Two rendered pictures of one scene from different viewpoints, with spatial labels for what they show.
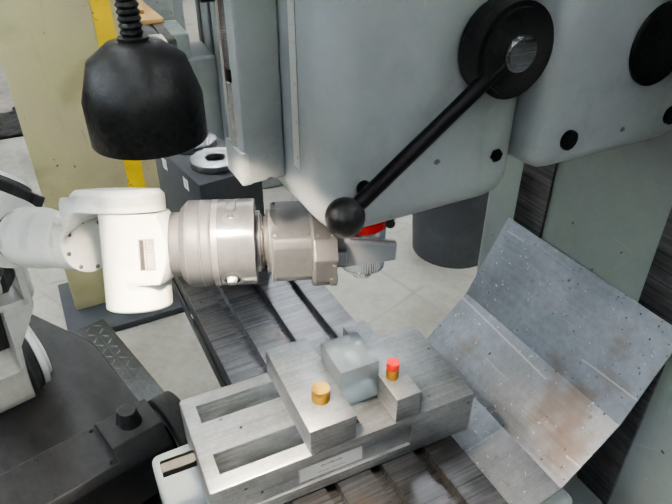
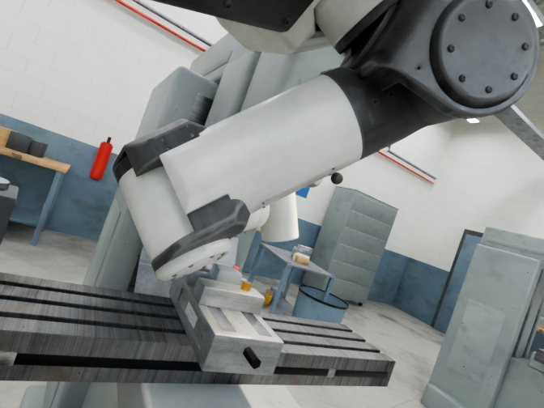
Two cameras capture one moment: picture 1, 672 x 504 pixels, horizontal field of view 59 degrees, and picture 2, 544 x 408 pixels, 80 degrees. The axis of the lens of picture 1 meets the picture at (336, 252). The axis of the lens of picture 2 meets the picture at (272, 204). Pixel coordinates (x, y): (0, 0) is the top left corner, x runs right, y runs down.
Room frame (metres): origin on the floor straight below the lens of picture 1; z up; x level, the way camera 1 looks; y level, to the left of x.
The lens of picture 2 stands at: (0.54, 0.77, 1.24)
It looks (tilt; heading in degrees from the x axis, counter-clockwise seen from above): 0 degrees down; 267
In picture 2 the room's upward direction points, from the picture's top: 20 degrees clockwise
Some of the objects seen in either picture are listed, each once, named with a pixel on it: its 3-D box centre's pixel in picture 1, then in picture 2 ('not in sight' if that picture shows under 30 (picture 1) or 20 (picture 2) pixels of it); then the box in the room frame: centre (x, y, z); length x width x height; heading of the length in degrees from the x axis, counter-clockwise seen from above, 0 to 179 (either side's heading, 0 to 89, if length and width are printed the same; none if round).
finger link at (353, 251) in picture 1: (365, 253); not in sight; (0.50, -0.03, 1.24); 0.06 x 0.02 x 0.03; 96
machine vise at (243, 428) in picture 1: (327, 404); (220, 305); (0.54, 0.01, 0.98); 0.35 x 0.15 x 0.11; 115
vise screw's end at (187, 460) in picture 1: (178, 463); (252, 357); (0.46, 0.19, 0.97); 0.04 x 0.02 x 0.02; 115
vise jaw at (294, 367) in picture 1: (308, 391); (229, 295); (0.53, 0.03, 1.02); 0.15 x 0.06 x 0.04; 25
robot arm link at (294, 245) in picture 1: (274, 242); not in sight; (0.52, 0.06, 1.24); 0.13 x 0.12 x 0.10; 6
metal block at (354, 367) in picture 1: (349, 369); (223, 280); (0.55, -0.02, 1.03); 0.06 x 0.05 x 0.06; 25
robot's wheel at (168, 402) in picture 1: (177, 435); not in sight; (0.89, 0.35, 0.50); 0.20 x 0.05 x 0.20; 41
